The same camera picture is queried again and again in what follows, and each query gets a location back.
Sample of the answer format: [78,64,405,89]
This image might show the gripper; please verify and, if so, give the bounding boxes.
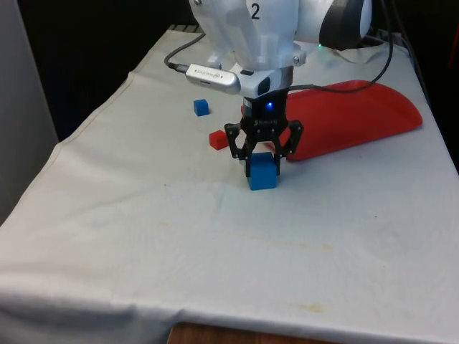
[224,87,305,179]

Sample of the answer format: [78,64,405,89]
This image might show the large blue block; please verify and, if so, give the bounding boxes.
[245,151,280,191]

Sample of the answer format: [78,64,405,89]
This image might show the red cube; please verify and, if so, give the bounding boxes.
[208,130,230,150]

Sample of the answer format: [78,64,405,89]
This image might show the small blue cube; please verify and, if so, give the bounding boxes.
[192,98,210,117]

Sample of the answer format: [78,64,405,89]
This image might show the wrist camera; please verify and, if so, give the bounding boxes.
[184,62,285,99]

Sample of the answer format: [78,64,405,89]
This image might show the black cable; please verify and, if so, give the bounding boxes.
[164,32,208,75]
[288,0,395,94]

